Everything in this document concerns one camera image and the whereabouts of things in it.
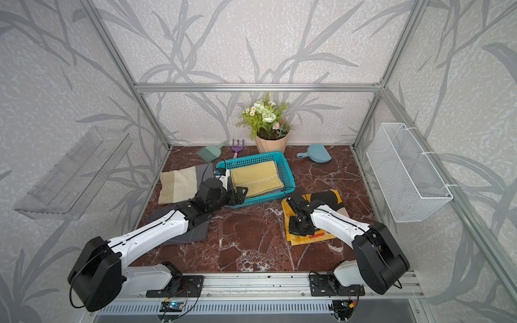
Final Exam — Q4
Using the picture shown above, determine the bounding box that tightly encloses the pale yellow pillowcase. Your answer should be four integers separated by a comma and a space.
230, 161, 284, 199

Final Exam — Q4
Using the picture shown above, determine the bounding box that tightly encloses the dark grey checked pillowcase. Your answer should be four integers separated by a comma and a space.
144, 205, 211, 246

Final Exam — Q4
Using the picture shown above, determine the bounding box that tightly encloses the orange cartoon pillowcase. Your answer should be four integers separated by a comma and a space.
281, 190, 350, 246

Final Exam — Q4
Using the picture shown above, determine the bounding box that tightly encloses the teal plastic basket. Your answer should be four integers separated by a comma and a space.
216, 152, 296, 209

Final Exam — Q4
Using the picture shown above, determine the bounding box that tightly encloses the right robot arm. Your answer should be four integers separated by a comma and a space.
285, 191, 410, 296

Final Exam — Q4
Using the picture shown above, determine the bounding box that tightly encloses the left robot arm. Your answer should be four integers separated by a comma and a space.
67, 170, 249, 312

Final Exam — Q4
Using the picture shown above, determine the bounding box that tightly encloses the beige and grey pillowcase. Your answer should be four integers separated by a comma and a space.
158, 164, 214, 205

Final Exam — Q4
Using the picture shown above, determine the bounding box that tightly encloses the green toy dustpan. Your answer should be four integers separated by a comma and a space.
197, 141, 228, 163

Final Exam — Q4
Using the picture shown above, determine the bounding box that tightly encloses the purple toy rake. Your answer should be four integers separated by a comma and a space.
231, 139, 245, 159

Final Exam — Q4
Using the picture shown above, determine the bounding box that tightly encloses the blue toy scoop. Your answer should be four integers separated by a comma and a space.
296, 144, 332, 164

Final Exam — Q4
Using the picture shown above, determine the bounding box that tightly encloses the potted artificial flower plant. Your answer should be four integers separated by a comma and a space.
236, 93, 292, 153

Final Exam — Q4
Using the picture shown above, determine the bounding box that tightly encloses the right controller board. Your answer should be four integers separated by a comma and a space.
329, 300, 357, 315

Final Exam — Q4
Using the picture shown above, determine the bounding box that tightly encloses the controller board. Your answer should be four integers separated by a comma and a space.
329, 300, 357, 315
159, 300, 186, 314

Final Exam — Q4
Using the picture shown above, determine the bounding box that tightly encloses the left controller board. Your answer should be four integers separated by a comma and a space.
159, 300, 186, 314

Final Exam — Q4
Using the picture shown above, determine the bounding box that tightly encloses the aluminium front rail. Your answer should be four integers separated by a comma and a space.
115, 271, 425, 301

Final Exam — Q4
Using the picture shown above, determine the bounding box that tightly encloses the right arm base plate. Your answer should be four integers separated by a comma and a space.
308, 271, 366, 297

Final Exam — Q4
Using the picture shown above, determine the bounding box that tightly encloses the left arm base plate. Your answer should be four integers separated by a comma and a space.
145, 275, 204, 298

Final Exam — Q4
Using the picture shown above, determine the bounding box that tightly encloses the white wire wall basket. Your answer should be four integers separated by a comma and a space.
366, 122, 453, 223

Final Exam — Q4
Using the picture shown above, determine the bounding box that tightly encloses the clear acrylic wall shelf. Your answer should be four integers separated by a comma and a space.
13, 127, 133, 221

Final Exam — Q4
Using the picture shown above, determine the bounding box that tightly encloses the aluminium cage frame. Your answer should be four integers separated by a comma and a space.
79, 1, 516, 301

